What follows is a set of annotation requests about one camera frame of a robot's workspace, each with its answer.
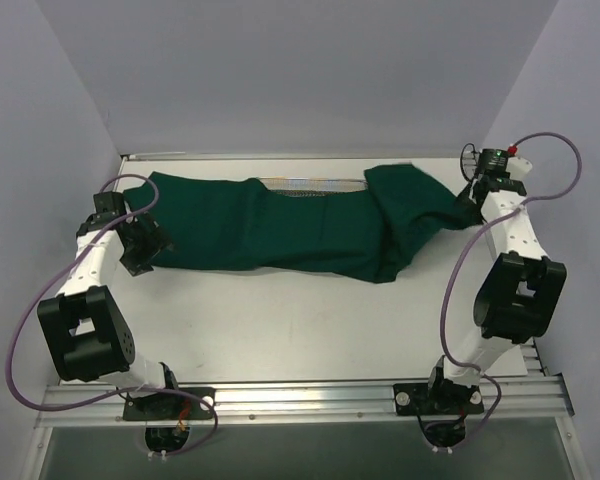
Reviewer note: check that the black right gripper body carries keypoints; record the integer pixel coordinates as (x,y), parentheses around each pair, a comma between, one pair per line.
(473,195)

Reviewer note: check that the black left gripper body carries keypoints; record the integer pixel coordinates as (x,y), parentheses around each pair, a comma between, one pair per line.
(143,242)

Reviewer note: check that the green surgical drape cloth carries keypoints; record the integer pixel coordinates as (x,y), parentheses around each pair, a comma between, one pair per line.
(369,235)

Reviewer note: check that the metal mesh instrument tray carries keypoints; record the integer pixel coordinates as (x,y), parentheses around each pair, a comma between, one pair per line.
(312,187)

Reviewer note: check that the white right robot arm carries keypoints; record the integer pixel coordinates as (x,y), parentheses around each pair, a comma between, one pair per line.
(515,302)

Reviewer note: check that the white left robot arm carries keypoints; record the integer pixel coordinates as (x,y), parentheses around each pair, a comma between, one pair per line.
(83,326)

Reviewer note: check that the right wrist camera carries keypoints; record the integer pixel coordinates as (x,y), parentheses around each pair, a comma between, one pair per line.
(502,163)

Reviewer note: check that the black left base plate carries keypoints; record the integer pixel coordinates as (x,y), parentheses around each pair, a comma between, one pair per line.
(160,406)

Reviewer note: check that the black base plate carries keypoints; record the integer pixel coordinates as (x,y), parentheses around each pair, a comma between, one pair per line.
(160,406)
(412,399)

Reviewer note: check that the aluminium front rail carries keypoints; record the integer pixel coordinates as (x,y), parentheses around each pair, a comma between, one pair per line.
(323,402)

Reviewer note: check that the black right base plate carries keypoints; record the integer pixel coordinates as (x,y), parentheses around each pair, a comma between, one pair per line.
(412,399)

